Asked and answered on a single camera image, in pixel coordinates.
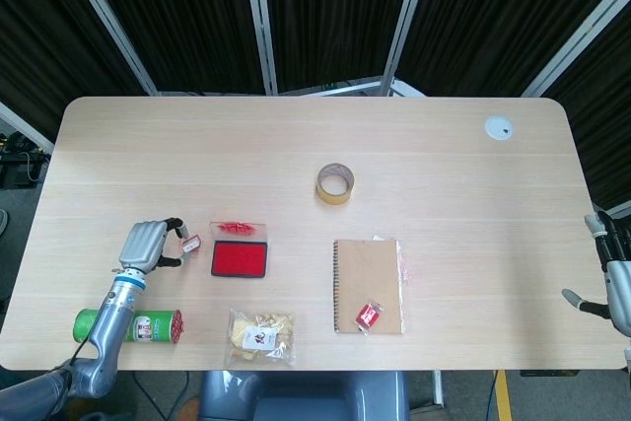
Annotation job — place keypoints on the clear bag of chips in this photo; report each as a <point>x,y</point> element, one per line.
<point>261,337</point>

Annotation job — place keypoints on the red ink pad clear lid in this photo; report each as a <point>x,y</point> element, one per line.
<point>239,259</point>

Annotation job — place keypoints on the small red stamp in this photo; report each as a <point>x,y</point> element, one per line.
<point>189,245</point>

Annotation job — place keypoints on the clear plastic sleeve red print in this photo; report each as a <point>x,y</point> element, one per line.
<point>405,268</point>

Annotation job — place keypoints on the white table leg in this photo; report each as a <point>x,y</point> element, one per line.
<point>438,386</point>

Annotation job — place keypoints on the green cylindrical snack can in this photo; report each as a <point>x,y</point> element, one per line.
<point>158,327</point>

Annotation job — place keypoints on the red wrapped candy packet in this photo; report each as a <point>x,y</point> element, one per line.
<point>369,315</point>

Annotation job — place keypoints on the yellow packing tape roll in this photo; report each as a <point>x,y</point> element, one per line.
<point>335,198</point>

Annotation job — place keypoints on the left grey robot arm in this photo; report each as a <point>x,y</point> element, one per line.
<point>111,322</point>

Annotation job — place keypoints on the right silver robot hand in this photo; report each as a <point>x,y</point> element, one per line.
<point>620,288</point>

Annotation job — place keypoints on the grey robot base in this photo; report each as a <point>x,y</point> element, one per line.
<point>305,396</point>

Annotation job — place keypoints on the black equipment pile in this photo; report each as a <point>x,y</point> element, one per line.
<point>20,160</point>

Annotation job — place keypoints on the black ribbed partition panel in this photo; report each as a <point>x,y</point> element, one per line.
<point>606,110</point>
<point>335,12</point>
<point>493,17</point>
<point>44,36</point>
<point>182,17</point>

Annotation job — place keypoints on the brown spiral notebook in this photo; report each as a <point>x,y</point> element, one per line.
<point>367,273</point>

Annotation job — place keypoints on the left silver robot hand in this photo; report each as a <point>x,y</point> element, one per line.
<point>143,246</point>

